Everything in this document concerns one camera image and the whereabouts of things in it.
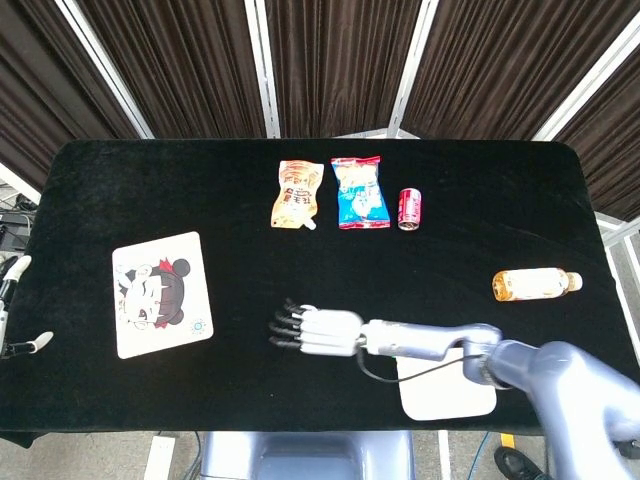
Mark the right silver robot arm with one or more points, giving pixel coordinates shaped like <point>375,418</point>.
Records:
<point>550,370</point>

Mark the black electronic equipment box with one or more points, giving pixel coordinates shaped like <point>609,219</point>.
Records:
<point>15,232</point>

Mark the white partition frame post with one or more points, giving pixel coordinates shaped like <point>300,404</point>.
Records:
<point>105,70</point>
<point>585,85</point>
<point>265,70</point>
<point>410,70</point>

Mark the amber tea bottle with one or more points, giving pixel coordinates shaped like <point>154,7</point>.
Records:
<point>535,284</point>

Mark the black velvet tablecloth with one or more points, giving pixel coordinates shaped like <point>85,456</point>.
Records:
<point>350,260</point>

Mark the white square pad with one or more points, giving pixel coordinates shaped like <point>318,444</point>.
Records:
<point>450,400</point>

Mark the white metal frame structure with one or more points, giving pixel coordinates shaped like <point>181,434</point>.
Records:
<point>617,235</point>

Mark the brown pleated curtain panel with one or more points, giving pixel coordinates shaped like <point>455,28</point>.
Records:
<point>175,65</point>
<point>610,150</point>
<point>45,90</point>
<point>340,65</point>
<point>500,65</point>

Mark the cartoon character mat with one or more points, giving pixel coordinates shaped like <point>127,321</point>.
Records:
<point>160,295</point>

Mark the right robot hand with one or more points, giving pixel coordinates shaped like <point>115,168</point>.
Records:
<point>330,327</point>

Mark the orange spouted drink pouch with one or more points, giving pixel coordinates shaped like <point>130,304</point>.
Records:
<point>295,195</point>

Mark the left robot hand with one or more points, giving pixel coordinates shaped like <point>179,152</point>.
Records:
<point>19,267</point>

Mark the silver robot torso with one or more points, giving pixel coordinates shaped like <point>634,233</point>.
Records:
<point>310,460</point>

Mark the black shoe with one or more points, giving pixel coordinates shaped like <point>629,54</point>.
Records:
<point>517,465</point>

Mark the blue snack bag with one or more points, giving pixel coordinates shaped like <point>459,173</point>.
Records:
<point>361,195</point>

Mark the red soda can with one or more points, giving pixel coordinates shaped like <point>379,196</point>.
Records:
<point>409,209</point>

